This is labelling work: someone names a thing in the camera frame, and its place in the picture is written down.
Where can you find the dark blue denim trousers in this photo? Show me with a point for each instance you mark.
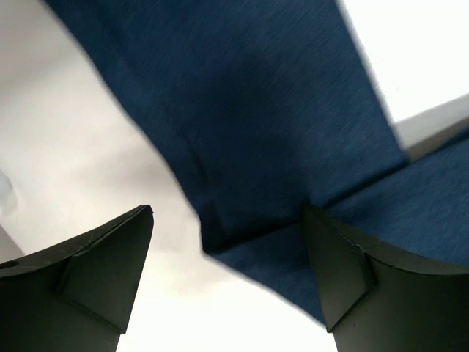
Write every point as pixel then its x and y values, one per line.
pixel 261 108

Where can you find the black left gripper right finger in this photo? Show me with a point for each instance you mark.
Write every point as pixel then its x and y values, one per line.
pixel 377 297

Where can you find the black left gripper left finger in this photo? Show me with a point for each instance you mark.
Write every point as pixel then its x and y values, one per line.
pixel 77 295

